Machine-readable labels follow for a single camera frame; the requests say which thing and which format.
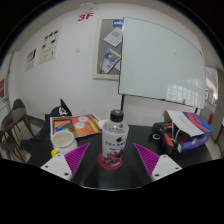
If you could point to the whiteboard on black stand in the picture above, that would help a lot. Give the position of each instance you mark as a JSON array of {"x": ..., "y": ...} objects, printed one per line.
[{"x": 160, "y": 56}]

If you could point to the red floor number sign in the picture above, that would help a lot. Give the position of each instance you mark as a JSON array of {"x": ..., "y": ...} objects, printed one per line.
[{"x": 85, "y": 17}]

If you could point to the black and red power tool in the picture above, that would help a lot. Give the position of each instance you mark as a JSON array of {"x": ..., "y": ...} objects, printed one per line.
[{"x": 163, "y": 130}]

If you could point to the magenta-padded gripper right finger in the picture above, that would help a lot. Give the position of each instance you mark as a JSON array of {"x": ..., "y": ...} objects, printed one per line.
[{"x": 166, "y": 165}]

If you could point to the black jacket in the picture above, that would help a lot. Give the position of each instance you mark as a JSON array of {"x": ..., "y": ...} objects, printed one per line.
[{"x": 41, "y": 133}]

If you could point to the blue cardboard box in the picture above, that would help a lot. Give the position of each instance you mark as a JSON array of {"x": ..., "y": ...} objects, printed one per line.
[{"x": 191, "y": 131}]

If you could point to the small white wall poster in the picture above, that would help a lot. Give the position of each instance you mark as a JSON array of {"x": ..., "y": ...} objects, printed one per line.
[{"x": 30, "y": 59}]

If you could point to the flat round red coaster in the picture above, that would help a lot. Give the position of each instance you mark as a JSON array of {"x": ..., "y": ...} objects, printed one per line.
[{"x": 101, "y": 161}]

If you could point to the large white wall poster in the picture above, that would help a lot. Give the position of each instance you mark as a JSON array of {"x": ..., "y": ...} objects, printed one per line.
[{"x": 50, "y": 45}]

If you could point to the grey pinboard with papers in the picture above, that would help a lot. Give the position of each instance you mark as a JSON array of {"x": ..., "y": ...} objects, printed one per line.
[{"x": 108, "y": 50}]

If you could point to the orange colourful booklet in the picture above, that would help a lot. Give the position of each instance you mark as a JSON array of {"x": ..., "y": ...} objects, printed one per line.
[{"x": 76, "y": 125}]

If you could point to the wooden chair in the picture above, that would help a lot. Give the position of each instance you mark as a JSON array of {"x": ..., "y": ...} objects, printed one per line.
[{"x": 47, "y": 118}]

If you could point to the red floor-standing cabinet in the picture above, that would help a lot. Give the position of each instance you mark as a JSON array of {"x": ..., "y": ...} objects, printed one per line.
[{"x": 210, "y": 119}]

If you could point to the clear black-capped drink bottle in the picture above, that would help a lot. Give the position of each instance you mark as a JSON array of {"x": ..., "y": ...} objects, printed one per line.
[{"x": 115, "y": 140}]

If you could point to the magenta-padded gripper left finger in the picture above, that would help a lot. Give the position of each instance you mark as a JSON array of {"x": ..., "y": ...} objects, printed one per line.
[{"x": 56, "y": 165}]

